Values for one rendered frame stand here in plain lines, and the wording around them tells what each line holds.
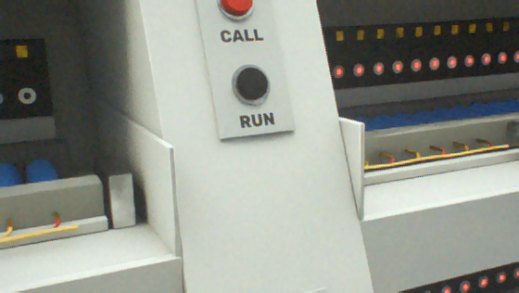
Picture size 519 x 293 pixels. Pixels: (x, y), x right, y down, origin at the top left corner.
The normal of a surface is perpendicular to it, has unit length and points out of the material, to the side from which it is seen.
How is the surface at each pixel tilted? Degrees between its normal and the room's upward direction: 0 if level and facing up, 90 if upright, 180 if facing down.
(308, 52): 90
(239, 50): 90
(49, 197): 111
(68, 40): 90
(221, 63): 90
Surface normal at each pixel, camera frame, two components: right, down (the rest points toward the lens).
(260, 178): 0.37, -0.18
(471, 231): 0.41, 0.18
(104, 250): -0.04, -0.98
